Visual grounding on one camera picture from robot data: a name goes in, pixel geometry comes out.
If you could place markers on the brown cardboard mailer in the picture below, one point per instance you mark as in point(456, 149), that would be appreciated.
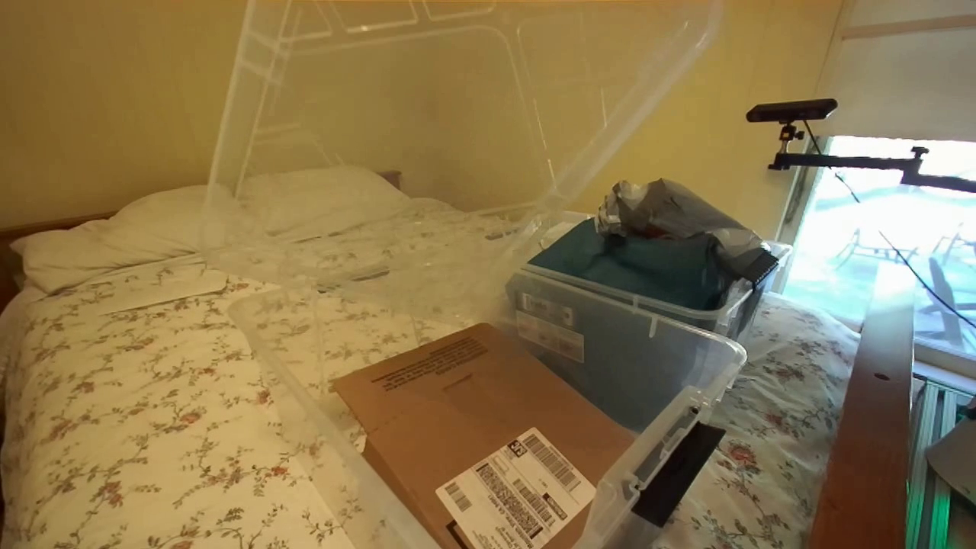
point(460, 405)

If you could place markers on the clear plastic bin lid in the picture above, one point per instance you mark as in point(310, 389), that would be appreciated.
point(407, 122)

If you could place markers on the white shipping label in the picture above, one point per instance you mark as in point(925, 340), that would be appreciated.
point(515, 491)

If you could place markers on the window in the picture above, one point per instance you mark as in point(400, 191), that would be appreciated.
point(872, 232)

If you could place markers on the clear bin with black latch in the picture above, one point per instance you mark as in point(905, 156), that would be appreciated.
point(702, 390)

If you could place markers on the black stereo camera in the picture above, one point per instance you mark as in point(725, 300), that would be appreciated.
point(795, 109)

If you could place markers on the white red bin sticker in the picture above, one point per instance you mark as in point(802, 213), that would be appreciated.
point(551, 323)

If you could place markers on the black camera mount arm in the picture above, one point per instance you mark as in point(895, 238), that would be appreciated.
point(863, 159)

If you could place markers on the wooden headboard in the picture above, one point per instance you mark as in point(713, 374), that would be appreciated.
point(6, 268)

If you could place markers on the wooden bed frame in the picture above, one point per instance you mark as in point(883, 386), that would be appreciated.
point(863, 457)

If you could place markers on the white roller blind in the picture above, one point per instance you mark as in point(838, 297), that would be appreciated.
point(905, 72)

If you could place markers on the grey plastic shopping bag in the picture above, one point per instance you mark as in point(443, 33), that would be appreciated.
point(671, 207)

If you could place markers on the white pillow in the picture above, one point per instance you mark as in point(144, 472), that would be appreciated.
point(133, 238)
point(326, 194)

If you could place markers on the silver metal slats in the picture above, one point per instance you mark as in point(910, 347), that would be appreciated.
point(931, 405)

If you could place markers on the clear bin with sticker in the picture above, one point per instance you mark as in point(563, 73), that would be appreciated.
point(631, 354)

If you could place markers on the teal cloth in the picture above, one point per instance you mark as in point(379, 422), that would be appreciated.
point(621, 268)

